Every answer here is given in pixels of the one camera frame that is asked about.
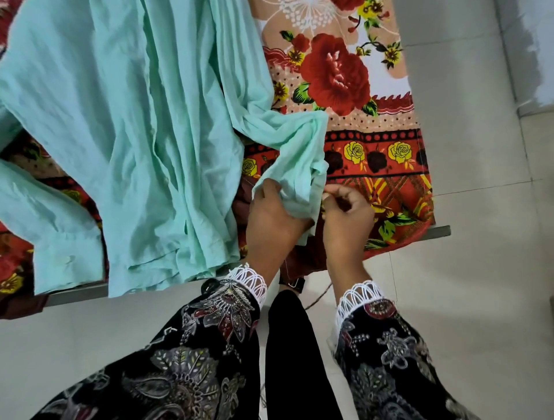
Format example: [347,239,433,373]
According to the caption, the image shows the person's black trouser leg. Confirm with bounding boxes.
[264,289,344,420]

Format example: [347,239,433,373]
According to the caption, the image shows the red floral bedsheet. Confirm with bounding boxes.
[0,0,436,305]

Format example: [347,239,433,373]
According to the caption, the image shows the mint green garment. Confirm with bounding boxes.
[0,0,330,299]

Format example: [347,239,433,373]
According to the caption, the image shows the person's left hand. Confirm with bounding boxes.
[245,178,315,270]

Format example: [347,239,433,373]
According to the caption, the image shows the grey metal table frame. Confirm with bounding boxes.
[43,225,452,309]

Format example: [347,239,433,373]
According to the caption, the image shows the thin brown thread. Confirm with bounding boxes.
[303,282,334,312]

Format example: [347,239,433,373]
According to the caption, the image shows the person's right forearm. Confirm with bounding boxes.
[325,260,482,420]

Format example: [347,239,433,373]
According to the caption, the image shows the black strap buckle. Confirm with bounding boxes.
[279,276,306,295]

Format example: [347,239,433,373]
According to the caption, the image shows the person's left forearm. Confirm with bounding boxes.
[31,255,278,420]

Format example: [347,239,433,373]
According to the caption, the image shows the person's right hand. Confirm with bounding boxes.
[321,183,377,278]

